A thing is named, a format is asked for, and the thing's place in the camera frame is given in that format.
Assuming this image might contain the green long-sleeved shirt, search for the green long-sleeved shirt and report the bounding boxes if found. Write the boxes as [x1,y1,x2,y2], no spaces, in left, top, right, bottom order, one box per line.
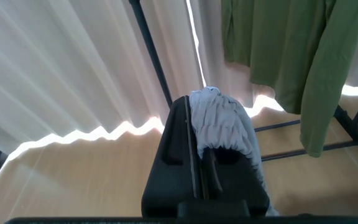
[220,0,358,159]

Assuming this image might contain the pale grey shorts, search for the pale grey shorts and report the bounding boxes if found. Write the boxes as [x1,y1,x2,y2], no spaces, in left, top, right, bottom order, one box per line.
[188,86,280,217]

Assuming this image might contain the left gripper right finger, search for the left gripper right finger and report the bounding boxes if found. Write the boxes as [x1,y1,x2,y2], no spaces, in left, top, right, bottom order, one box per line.
[201,147,270,218]

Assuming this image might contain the beige curtain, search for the beige curtain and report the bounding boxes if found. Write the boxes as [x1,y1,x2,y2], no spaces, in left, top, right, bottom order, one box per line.
[0,0,358,156]

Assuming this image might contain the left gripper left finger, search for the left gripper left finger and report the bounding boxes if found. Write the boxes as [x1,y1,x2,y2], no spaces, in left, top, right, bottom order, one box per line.
[140,95,204,219]

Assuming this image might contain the black clothes rack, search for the black clothes rack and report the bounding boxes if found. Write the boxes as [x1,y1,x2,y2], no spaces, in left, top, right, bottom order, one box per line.
[127,0,358,171]

